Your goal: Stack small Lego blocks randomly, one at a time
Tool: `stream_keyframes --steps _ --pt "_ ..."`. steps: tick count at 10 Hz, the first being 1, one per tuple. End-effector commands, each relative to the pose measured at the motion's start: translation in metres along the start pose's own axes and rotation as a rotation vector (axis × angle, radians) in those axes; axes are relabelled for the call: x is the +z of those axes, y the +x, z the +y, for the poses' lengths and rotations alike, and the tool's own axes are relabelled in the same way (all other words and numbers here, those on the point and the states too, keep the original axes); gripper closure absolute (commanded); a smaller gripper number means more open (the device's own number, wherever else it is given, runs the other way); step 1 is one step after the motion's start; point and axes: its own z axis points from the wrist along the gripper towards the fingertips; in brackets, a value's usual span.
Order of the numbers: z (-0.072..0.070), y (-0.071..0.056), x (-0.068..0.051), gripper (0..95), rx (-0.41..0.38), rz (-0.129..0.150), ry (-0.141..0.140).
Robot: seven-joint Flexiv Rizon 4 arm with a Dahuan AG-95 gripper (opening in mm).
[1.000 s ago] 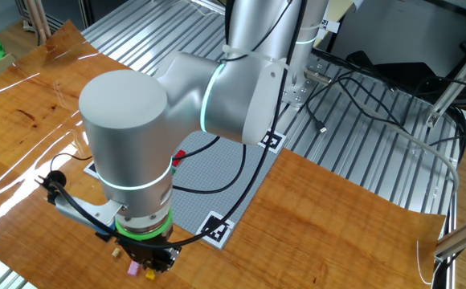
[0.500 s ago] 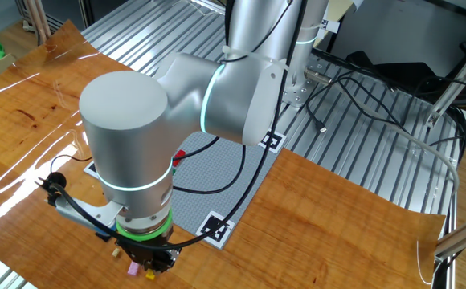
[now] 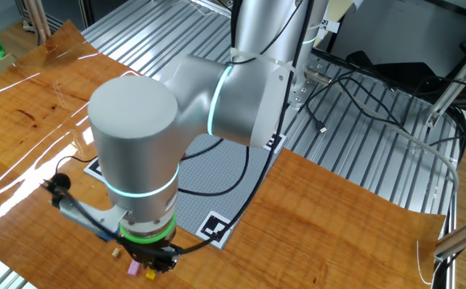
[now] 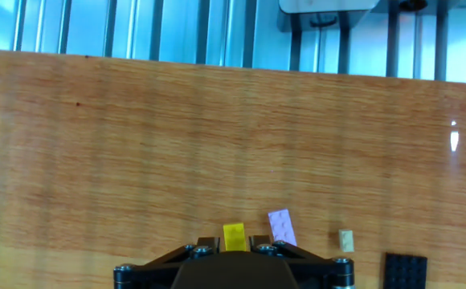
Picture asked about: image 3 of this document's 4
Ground black white marker tag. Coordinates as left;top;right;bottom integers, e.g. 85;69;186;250
261;134;288;153
83;157;106;182
195;210;236;250

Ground thick grey cable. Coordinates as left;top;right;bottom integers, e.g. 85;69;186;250
337;86;461;193

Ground wood grain table mat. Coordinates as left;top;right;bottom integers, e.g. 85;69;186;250
0;19;447;289

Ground white qr label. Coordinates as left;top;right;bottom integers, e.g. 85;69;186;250
321;18;341;34

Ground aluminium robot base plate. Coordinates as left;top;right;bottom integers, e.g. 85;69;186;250
284;59;334;108

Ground tan slanted frame legs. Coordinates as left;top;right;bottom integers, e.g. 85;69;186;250
23;0;53;45

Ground black loose usb cable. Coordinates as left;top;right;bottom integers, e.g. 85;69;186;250
305;75;411;133

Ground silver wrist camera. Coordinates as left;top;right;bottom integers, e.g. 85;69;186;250
50;196;132;243

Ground grey lego baseplate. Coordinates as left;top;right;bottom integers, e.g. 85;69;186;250
83;134;287;250

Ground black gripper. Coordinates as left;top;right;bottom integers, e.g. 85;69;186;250
122;236;181;275

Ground aluminium profile beam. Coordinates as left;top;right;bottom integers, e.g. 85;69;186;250
425;31;466;128
433;208;466;263

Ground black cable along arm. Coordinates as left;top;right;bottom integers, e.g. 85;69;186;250
42;0;318;256

